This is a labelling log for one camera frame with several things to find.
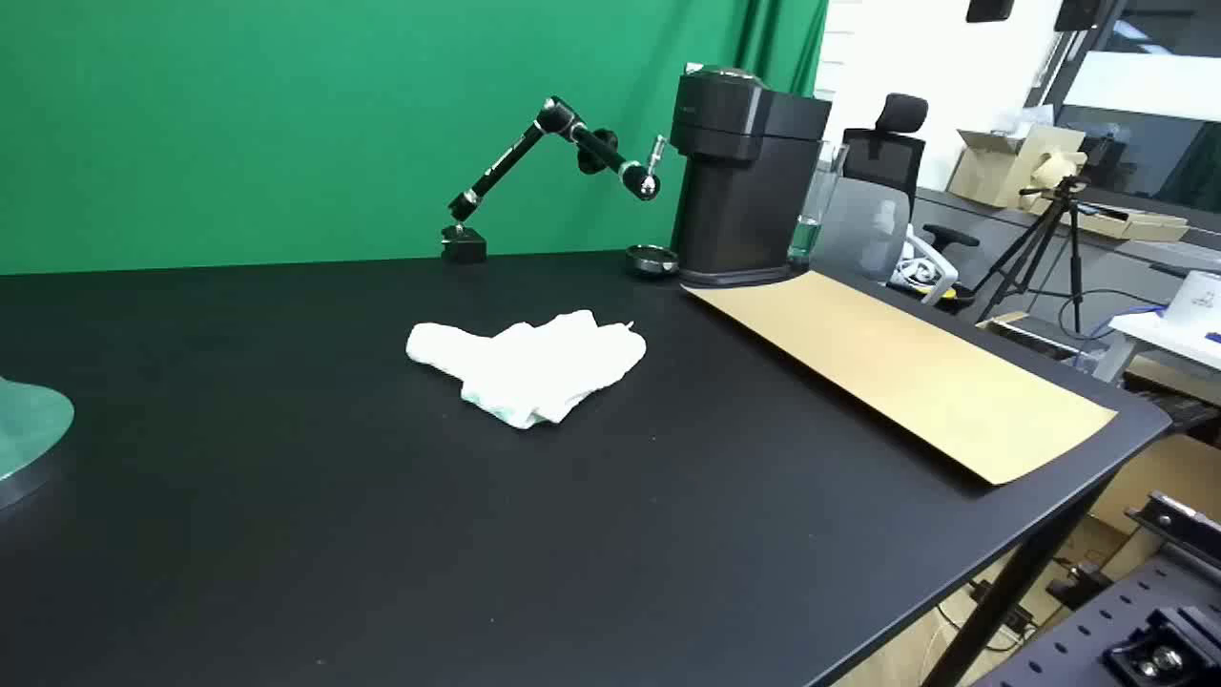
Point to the black table leg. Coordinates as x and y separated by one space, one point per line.
1003 597

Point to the brown cardboard sheet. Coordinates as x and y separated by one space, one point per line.
891 365

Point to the black camera tripod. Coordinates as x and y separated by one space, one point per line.
1069 240

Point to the black perforated metal plate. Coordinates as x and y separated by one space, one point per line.
1079 634

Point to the black coffee machine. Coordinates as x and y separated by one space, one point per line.
736 178

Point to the grey mesh chair backrest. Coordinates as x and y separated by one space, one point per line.
865 229

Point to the small white device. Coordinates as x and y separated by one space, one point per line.
922 265

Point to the open cardboard box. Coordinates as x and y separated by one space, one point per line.
1003 167

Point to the green curtain backdrop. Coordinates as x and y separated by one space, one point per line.
229 127

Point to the green plate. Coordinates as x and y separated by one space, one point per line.
25 424

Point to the white paper sheet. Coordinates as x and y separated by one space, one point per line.
1175 327

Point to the white towel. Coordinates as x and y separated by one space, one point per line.
535 366

